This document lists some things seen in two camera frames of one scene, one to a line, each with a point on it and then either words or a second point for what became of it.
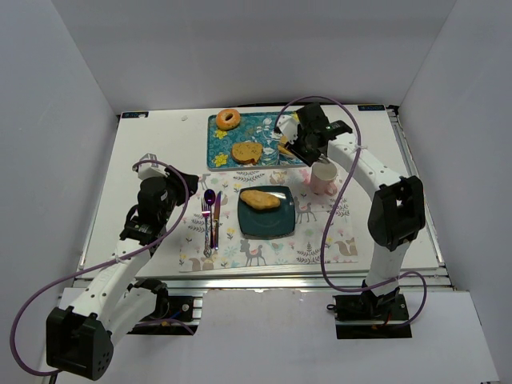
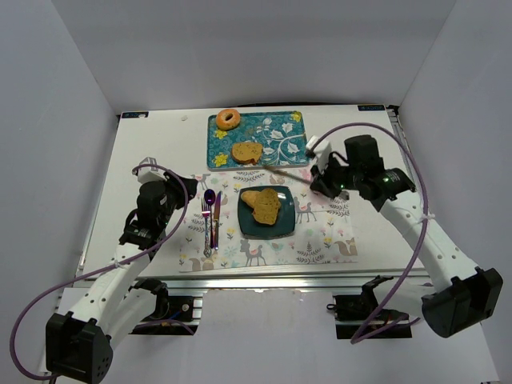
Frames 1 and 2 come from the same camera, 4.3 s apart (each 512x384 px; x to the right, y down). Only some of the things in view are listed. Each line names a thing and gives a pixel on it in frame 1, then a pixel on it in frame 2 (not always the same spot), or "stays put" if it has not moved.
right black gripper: (300, 145) to (321, 184)
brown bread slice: (246, 152) stays put
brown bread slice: (282, 147) to (267, 206)
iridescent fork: (206, 212) stays put
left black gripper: (181, 182) stays put
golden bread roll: (259, 199) stays put
